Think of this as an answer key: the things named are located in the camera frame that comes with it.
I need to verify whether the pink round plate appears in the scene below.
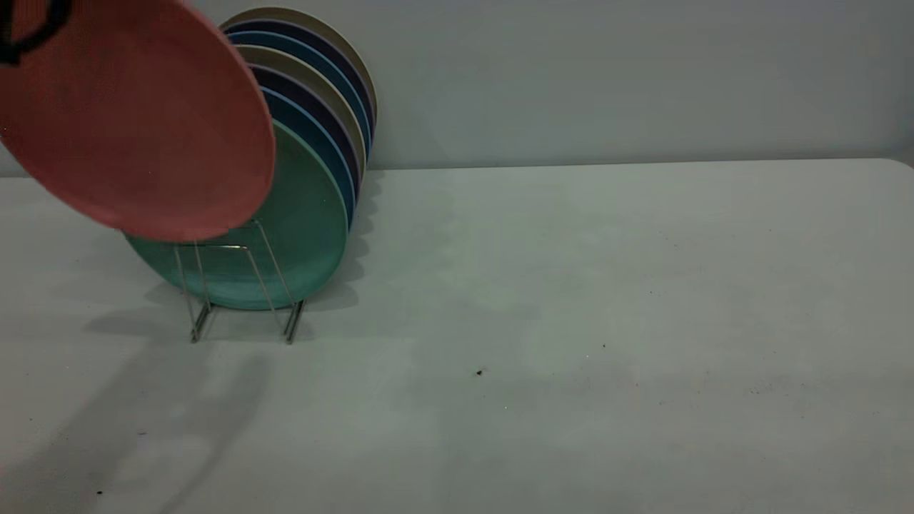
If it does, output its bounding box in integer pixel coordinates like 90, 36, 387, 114
0, 0, 277, 243

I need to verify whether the green round plate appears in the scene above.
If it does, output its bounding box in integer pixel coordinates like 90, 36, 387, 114
125, 120, 350, 311

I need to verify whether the blue round plate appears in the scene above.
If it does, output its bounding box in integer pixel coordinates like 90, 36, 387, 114
228, 31, 372, 161
261, 87, 356, 229

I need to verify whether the dark purple round plate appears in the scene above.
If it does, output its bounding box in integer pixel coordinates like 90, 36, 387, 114
223, 19, 376, 136
250, 64, 361, 201

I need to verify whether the beige round plate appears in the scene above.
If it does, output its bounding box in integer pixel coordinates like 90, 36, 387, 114
220, 7, 378, 133
236, 45, 367, 186

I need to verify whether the metal wire plate rack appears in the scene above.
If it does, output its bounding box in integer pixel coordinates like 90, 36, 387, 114
174, 220, 306, 346

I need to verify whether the black braided cable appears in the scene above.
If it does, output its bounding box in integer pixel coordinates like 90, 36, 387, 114
0, 0, 74, 66

